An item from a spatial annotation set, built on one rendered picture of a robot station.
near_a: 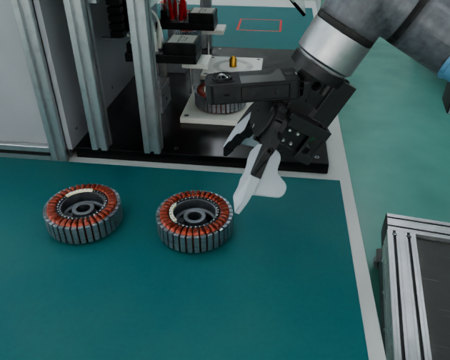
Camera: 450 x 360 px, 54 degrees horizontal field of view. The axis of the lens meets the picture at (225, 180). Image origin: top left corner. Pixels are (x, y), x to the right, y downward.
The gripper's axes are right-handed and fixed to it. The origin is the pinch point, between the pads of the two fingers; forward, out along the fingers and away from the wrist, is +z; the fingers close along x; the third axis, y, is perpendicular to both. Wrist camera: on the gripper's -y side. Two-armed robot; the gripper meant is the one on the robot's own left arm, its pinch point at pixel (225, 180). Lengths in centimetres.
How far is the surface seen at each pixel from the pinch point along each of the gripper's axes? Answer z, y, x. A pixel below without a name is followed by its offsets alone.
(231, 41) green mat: 2, 14, 94
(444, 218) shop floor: 22, 130, 85
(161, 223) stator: 9.2, -5.3, -2.0
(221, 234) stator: 5.9, 2.2, -4.4
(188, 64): -1.7, -5.4, 35.8
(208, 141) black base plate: 6.2, 2.5, 23.1
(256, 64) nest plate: -3, 15, 62
